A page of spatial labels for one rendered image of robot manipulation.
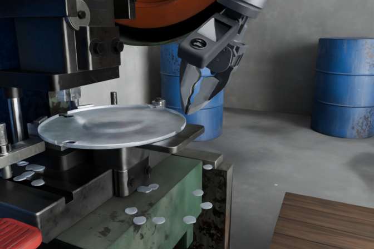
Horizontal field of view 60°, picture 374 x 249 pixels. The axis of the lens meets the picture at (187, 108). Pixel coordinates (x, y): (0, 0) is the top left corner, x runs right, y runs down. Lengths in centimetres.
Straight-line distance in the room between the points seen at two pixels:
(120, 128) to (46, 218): 20
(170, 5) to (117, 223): 61
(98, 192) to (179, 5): 55
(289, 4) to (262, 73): 81
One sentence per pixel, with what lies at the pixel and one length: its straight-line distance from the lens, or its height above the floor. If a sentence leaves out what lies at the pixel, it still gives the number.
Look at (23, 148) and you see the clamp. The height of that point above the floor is 76.
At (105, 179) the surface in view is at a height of 69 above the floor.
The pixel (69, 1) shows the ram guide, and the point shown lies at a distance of 59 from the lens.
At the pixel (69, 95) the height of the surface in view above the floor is 83.
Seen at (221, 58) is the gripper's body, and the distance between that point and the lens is 54.
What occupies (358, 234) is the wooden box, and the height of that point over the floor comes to 35.
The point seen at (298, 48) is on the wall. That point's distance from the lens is 385.
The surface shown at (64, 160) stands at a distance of 67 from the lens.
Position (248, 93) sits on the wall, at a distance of 401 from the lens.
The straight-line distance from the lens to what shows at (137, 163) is 68.
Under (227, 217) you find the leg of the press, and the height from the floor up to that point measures 48.
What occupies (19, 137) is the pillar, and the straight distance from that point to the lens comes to 76.
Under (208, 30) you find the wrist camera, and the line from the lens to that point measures 51.
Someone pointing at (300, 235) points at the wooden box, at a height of 35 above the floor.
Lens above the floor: 97
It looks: 14 degrees down
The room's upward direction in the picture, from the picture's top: straight up
